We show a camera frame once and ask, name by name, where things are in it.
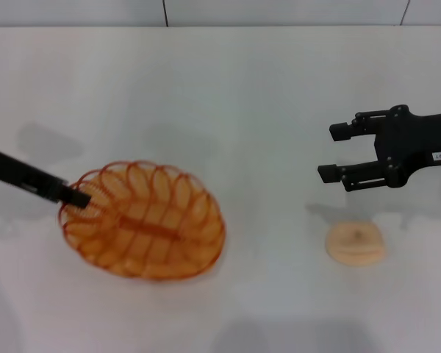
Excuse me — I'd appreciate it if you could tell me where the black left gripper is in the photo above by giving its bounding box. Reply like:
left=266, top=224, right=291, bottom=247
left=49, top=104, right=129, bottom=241
left=0, top=145, right=93, bottom=210

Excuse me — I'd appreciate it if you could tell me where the round beige bread bun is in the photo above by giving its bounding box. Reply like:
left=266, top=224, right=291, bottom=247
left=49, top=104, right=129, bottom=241
left=325, top=220, right=387, bottom=268

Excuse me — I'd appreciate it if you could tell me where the orange woven plastic basket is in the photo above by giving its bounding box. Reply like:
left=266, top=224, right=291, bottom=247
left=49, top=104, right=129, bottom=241
left=57, top=160, right=227, bottom=281

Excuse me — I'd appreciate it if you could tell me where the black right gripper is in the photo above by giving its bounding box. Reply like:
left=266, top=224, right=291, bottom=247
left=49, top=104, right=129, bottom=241
left=318, top=104, right=441, bottom=193

